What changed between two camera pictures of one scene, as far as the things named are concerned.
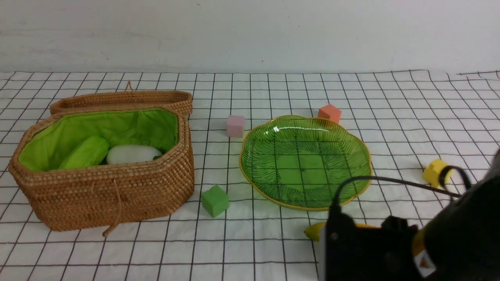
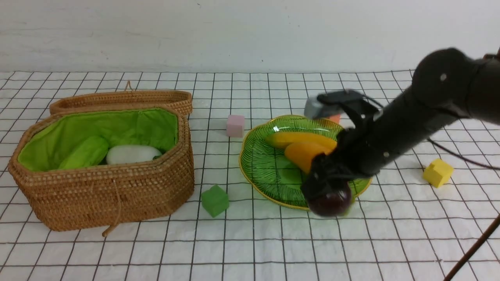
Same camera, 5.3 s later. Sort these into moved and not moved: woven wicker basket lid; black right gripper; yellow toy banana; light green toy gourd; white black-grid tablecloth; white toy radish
Moved: yellow toy banana; black right gripper
Not moved: woven wicker basket lid; white toy radish; white black-grid tablecloth; light green toy gourd
